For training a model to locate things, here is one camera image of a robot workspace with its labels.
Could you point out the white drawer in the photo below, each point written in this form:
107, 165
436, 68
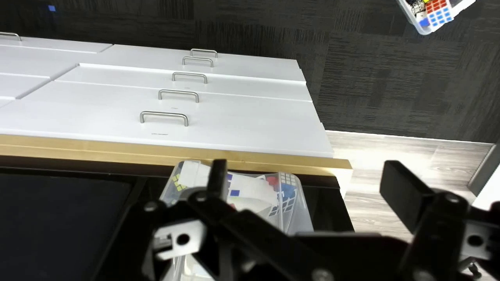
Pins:
254, 136
250, 103
31, 62
242, 84
250, 70
156, 52
54, 45
19, 84

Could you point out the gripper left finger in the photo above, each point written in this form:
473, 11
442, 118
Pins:
250, 234

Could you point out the white and grey furniture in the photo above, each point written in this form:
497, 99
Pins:
486, 183

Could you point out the clear plastic box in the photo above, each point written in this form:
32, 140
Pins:
291, 212
424, 25

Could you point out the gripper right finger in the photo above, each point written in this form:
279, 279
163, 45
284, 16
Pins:
437, 218

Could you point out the white drawer cabinet wood top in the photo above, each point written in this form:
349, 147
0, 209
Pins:
250, 128

